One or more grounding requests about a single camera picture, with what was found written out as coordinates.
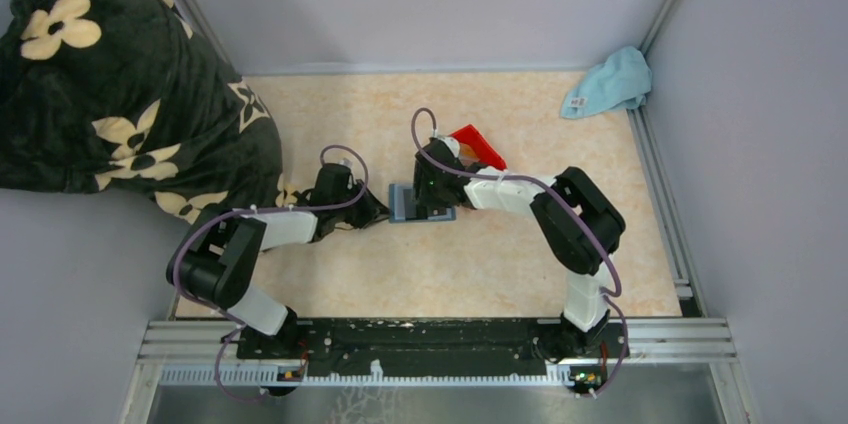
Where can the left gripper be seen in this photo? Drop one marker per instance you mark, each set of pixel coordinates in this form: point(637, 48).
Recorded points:
point(373, 211)

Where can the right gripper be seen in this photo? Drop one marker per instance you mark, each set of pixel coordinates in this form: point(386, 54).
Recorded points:
point(421, 194)

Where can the teal card holder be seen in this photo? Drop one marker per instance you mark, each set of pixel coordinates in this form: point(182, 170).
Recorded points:
point(405, 209)

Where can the red plastic bin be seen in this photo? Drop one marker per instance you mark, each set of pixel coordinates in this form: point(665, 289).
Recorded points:
point(486, 153)

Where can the light blue cloth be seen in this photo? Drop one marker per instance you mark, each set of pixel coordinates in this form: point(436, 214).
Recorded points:
point(621, 82)

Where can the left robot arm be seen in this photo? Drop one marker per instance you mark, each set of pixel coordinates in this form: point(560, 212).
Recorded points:
point(215, 263)

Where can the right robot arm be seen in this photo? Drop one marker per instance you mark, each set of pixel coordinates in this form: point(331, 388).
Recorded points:
point(580, 225)

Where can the silver credit cards stack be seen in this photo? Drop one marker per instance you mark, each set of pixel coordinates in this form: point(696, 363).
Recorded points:
point(467, 154)

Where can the black floral blanket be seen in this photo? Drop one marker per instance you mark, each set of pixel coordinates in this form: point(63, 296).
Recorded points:
point(100, 95)

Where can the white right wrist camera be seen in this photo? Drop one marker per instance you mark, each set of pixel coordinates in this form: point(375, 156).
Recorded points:
point(452, 144)

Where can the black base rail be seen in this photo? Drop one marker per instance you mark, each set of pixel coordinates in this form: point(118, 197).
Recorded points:
point(442, 349)

